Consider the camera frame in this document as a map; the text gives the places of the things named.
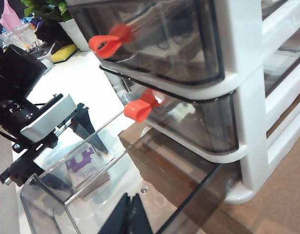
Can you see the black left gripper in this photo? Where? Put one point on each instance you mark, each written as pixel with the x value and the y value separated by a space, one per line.
pixel 13 114

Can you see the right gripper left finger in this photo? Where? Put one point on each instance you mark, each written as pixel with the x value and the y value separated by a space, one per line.
pixel 118 219

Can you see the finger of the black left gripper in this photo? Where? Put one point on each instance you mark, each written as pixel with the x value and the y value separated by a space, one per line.
pixel 55 181
pixel 90 131

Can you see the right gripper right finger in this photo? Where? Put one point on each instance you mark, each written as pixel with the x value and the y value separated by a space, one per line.
pixel 140 219

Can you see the purple white napkin pack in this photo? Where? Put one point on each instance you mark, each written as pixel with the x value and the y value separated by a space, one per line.
pixel 84 165

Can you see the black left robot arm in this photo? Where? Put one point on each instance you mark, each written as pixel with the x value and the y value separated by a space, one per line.
pixel 16 70

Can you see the clear plastic bottle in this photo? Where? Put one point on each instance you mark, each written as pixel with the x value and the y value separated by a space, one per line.
pixel 21 36

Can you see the yellow sponge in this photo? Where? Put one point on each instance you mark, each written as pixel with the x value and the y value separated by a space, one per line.
pixel 63 53

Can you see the black bag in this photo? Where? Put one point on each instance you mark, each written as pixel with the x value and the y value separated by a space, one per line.
pixel 52 34

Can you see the white plant pot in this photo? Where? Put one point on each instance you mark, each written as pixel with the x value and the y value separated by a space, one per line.
pixel 75 36

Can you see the pink paper bag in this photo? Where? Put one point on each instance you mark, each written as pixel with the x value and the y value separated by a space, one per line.
pixel 10 14

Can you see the green leafy plant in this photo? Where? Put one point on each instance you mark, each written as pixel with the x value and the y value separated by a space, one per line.
pixel 50 9

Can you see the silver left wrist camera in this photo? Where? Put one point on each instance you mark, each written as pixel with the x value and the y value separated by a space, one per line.
pixel 47 119

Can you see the white plastic drawer cabinet frame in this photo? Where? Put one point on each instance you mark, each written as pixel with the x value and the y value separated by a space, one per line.
pixel 249 48

